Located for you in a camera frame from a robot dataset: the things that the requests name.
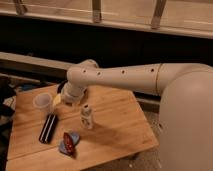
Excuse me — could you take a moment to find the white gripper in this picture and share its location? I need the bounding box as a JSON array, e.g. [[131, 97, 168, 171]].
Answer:
[[53, 83, 84, 107]]

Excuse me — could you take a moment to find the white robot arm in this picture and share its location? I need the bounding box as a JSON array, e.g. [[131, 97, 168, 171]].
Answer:
[[61, 59, 213, 171]]

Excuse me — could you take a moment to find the dark blue bowl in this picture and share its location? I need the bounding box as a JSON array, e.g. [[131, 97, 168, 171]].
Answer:
[[57, 80, 67, 94]]

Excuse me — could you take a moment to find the red toy object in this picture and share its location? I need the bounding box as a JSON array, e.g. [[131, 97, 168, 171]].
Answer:
[[63, 132, 74, 155]]

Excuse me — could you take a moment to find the small white patterned bottle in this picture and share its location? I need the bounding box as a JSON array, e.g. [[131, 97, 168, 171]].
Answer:
[[81, 104, 94, 130]]

